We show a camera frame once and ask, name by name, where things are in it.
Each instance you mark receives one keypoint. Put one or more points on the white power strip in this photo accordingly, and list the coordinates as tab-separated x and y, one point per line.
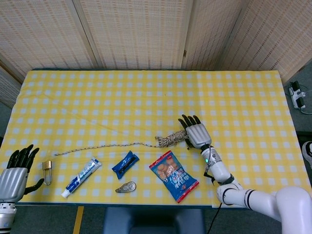
297	95

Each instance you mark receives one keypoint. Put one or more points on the yellow floor tape strip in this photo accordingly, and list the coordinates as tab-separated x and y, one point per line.
78	219

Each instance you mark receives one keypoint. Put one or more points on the brass padlock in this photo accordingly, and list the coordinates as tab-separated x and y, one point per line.
46	165

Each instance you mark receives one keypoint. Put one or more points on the brass screen hinge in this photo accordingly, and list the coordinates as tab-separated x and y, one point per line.
184	53

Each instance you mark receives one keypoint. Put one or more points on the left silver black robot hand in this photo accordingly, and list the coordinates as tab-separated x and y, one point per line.
12	182

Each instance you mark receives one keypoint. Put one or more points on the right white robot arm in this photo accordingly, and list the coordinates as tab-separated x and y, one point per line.
263	198

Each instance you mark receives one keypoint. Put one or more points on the blue black snack bar wrapper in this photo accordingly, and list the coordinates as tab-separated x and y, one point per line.
125	164

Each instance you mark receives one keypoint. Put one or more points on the blue red snack bag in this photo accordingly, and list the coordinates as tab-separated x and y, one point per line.
174	178

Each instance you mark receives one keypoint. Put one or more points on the black white sneaker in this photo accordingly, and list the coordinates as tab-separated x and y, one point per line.
308	153

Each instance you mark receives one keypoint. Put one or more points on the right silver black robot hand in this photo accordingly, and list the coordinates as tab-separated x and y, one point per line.
198	134

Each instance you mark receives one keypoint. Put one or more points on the woven bamboo folding screen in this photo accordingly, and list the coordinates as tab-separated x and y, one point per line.
136	31

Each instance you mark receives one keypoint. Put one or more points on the grey correction tape dispenser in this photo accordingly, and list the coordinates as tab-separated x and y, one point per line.
126	187

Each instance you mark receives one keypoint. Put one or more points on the yellow white checked tablecloth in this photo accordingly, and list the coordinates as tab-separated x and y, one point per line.
146	97

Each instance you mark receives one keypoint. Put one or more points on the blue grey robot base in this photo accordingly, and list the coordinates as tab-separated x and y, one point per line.
153	220

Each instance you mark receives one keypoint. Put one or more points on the white blue toothpaste tube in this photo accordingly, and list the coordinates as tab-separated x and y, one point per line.
80	176

